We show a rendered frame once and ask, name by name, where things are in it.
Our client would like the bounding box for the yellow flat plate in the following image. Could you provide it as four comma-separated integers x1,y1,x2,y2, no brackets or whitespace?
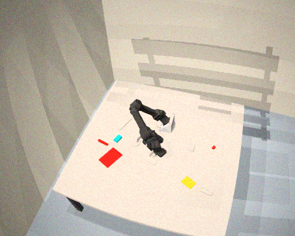
181,177,196,189

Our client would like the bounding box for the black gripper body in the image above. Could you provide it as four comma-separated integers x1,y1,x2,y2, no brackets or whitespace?
142,141,167,158

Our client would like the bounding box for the teal rectangular block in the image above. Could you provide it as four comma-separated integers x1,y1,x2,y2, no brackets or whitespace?
114,135,122,143

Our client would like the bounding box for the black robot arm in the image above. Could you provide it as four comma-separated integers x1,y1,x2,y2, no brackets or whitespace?
129,99,170,153

